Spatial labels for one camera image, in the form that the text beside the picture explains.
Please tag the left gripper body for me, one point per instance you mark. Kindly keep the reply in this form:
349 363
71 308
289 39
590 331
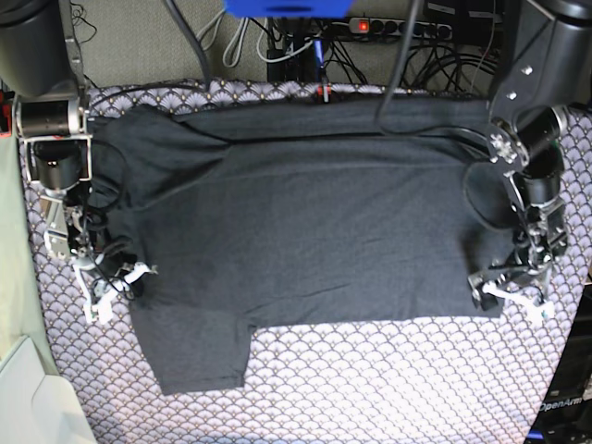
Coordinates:
520 272

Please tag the red black table clamp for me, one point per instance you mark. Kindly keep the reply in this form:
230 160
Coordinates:
323 93

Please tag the red clamp at left edge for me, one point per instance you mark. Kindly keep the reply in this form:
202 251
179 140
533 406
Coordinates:
6 114

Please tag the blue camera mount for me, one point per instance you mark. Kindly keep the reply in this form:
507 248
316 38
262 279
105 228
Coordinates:
288 8

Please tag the black power strip red switch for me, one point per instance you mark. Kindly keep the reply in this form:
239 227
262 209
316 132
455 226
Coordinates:
384 27

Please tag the dark grey T-shirt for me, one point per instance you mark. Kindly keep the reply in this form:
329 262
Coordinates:
293 214

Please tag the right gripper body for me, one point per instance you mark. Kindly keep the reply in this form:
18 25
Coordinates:
101 270

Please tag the black OpenArm box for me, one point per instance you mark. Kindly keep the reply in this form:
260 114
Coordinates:
565 414

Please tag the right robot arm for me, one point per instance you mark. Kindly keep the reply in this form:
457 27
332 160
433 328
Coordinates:
44 103

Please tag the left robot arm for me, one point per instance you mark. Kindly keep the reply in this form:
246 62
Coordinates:
543 59

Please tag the white plastic bin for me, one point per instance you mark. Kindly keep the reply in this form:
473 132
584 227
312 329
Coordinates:
37 407

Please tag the fan patterned tablecloth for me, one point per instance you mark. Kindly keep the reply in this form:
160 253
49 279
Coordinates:
429 380

